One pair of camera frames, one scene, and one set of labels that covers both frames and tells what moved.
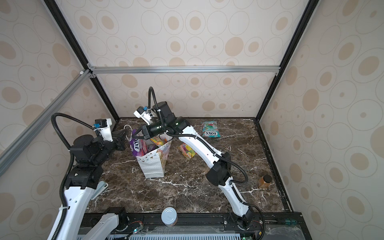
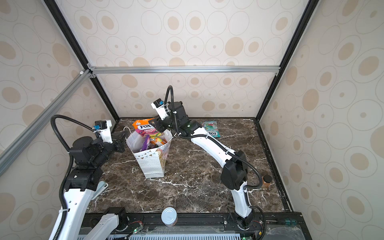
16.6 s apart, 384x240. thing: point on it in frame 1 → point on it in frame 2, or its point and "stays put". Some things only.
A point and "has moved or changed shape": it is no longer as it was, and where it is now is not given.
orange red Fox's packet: (187, 151) has moved or changed shape
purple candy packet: (139, 147) has moved or changed shape
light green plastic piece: (100, 187) stays put
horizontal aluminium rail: (183, 70) stays put
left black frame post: (64, 26) stays put
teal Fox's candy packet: (210, 129) stays put
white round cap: (169, 216) stays put
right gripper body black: (154, 128) → (168, 122)
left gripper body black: (108, 148) stays put
